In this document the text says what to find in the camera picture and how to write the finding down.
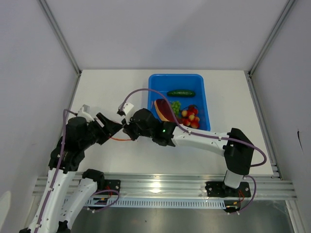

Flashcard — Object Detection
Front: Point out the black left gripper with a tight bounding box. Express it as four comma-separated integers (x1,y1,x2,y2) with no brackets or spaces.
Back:
80,113,122,150

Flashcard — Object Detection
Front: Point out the clear zip top bag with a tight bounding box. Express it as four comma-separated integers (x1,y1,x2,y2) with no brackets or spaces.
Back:
110,137,137,142

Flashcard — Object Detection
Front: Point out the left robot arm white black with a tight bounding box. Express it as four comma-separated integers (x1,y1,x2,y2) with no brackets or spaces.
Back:
21,109,122,233

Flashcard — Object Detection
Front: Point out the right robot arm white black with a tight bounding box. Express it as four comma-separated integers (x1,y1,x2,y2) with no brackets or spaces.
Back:
117,108,254,196

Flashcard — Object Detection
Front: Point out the green grape bunch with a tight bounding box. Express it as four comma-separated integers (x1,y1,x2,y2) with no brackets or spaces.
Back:
171,101,181,116

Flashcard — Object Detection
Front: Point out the red lychee bunch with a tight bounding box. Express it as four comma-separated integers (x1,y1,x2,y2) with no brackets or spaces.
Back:
180,104,200,129

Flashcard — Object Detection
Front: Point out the green cucumber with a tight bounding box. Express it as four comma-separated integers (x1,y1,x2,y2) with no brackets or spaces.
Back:
167,89,196,98

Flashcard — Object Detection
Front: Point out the blue plastic bin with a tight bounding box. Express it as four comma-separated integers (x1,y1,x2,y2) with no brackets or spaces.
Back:
148,74,210,131

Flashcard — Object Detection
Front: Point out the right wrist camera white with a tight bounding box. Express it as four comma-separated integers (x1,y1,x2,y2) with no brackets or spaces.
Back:
117,102,135,117

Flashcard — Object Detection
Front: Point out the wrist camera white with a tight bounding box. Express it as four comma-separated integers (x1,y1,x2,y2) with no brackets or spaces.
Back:
117,102,135,117
76,104,94,123

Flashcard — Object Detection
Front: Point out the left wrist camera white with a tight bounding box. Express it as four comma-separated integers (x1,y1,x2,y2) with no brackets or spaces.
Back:
76,104,94,123

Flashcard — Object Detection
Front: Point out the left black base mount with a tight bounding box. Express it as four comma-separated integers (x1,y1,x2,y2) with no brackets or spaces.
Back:
82,169,121,197

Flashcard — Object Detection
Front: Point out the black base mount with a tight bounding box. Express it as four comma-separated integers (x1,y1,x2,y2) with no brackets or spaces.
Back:
82,169,121,197
205,181,251,198

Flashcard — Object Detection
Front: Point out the white slotted cable duct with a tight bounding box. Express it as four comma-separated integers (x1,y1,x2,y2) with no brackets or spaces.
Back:
111,198,226,209

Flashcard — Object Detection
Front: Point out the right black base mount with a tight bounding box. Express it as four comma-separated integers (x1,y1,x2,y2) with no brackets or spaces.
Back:
205,181,251,198

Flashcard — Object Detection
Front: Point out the left aluminium frame post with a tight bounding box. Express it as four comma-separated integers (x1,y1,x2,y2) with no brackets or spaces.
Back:
37,0,81,76

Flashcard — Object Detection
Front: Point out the aluminium frame post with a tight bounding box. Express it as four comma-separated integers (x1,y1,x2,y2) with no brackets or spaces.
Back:
248,0,298,78
37,0,81,76

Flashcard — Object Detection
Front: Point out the aluminium mounting rail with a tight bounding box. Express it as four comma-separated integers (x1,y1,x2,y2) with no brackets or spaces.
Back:
33,172,298,201

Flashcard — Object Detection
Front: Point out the right aluminium frame post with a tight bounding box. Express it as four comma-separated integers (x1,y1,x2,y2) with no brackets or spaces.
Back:
248,0,298,78

